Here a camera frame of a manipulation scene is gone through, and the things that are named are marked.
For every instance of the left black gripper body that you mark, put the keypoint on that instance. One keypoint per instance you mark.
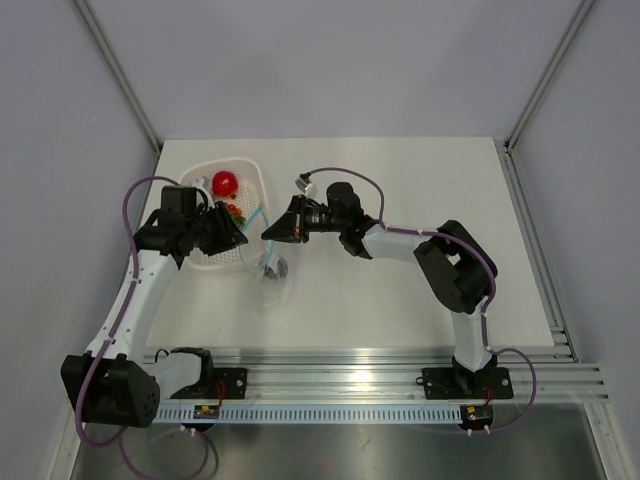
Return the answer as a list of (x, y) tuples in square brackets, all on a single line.
[(199, 224)]

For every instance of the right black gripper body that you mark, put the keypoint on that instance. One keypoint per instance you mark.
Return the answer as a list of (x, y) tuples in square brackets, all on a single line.
[(319, 219)]

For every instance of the red cherry tomato sprig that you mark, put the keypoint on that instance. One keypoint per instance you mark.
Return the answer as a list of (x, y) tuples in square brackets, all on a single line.
[(233, 210)]

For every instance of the red toy apple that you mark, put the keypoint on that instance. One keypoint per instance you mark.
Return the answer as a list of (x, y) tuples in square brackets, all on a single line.
[(224, 184)]

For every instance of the clear zip top bag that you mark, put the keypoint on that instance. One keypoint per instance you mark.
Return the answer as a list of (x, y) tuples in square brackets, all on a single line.
[(256, 254)]

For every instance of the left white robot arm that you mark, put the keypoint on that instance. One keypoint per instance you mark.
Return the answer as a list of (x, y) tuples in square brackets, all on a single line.
[(108, 384)]

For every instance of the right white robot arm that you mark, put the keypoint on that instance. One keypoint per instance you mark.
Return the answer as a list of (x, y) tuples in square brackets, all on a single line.
[(460, 274)]

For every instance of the white perforated plastic basket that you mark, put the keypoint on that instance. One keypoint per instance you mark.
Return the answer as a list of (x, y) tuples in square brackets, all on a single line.
[(251, 191)]

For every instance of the left small circuit board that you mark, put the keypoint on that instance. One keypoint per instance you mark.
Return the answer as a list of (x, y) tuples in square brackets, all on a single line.
[(206, 412)]

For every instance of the small circuit board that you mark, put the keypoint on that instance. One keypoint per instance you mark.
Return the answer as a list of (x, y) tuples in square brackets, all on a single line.
[(206, 412), (477, 418)]

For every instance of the right small circuit board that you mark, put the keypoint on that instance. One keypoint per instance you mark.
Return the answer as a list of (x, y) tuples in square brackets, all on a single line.
[(477, 418)]

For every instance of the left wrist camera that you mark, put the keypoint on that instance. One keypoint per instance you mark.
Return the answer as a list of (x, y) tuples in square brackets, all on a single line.
[(202, 183)]

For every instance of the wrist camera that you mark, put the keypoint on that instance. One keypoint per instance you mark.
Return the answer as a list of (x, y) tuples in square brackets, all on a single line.
[(305, 185), (202, 183)]

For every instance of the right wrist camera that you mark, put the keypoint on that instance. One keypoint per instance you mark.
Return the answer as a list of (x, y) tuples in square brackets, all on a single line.
[(305, 185)]

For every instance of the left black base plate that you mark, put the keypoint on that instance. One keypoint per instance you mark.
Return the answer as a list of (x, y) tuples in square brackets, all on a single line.
[(230, 383)]

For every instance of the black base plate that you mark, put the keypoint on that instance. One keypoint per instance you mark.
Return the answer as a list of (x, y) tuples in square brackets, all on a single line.
[(444, 383), (230, 383)]

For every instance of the aluminium mounting rail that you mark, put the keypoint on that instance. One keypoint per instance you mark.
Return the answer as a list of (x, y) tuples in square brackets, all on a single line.
[(388, 375)]

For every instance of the white slotted cable duct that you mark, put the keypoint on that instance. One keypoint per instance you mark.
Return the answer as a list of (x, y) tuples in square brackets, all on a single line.
[(315, 414)]

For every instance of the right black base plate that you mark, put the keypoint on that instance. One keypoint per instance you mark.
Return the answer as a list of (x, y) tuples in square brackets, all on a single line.
[(444, 383)]

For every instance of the left aluminium frame post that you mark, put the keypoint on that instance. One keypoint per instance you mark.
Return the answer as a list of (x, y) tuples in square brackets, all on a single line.
[(99, 37)]

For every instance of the aluminium frame post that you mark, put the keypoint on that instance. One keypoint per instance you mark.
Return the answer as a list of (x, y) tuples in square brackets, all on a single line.
[(99, 37), (551, 70)]

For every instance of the right aluminium frame post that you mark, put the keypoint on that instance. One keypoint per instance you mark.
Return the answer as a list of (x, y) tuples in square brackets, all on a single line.
[(551, 70)]

